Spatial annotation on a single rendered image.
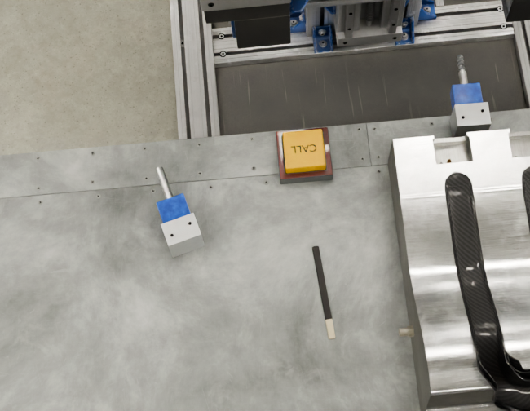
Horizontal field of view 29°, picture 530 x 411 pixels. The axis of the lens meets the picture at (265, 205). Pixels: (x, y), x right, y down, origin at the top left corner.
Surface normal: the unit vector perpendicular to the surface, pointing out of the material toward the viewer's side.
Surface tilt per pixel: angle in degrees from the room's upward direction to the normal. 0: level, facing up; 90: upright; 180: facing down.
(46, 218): 0
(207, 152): 0
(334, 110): 0
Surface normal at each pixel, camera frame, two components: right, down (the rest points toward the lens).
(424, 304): -0.07, -0.74
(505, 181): -0.04, -0.35
